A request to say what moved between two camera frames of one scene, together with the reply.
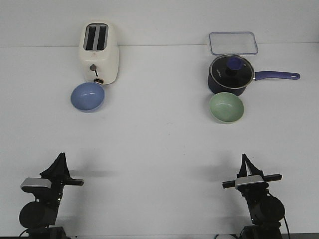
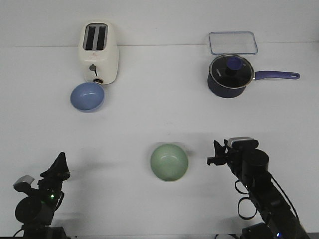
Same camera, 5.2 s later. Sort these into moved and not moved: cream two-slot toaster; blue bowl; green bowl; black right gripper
Moved: black right gripper; green bowl
Not moved: blue bowl; cream two-slot toaster
